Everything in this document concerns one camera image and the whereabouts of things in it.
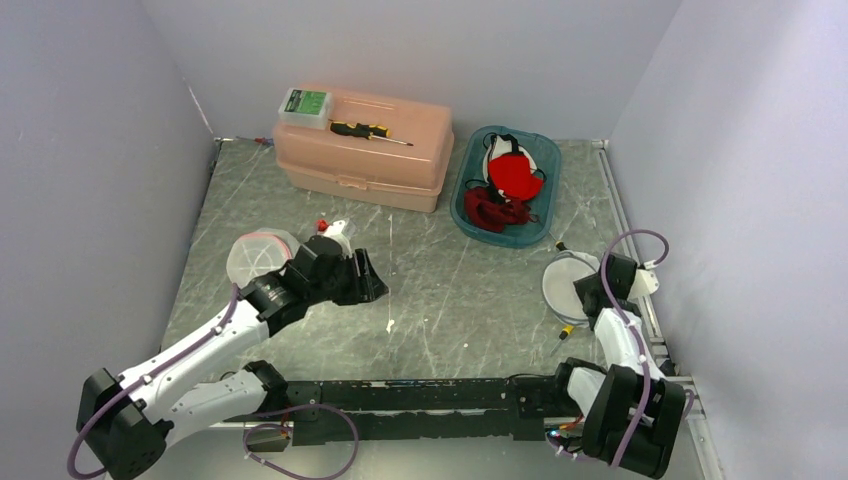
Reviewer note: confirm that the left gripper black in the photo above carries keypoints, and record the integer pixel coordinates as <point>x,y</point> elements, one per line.
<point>366,286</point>

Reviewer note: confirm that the bright red bra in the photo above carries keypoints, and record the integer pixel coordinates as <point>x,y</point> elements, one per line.
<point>515,177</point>

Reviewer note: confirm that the white mesh laundry bag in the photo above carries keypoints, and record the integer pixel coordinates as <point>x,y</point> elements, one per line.
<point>558,284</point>

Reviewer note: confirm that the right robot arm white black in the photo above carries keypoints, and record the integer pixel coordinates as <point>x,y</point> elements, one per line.
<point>629,410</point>

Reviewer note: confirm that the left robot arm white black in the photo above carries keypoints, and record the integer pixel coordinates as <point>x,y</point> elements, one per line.
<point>129,420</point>

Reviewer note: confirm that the pink-trimmed mesh laundry bag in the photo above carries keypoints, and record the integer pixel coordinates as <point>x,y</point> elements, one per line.
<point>259,252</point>

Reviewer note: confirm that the dark red bra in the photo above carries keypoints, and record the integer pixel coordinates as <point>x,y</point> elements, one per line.
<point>494,215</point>

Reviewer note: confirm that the white black-trimmed bra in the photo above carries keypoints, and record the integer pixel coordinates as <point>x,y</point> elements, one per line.
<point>498,145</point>

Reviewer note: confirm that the pink plastic toolbox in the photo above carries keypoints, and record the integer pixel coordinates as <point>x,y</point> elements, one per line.
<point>373,171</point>

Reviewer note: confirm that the black yellow screwdriver on toolbox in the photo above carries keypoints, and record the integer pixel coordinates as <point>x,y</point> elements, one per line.
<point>364,131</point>

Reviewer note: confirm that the clear green-label screw box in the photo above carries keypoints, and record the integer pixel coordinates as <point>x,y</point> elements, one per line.
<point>306,108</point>

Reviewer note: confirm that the yellow black screwdriver on table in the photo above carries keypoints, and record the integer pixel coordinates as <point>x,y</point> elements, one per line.
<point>563,335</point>

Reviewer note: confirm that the teal plastic bin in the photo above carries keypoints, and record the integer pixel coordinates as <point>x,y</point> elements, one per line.
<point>547,157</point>

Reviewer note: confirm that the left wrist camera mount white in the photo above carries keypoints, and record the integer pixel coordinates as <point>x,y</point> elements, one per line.
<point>341,231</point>

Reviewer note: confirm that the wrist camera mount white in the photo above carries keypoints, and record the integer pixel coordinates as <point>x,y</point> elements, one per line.
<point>341,231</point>
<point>645,281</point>

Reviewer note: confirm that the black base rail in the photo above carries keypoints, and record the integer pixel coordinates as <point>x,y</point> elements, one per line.
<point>521,406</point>

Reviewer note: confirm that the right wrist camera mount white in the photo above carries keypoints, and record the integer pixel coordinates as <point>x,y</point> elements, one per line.
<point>645,281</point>

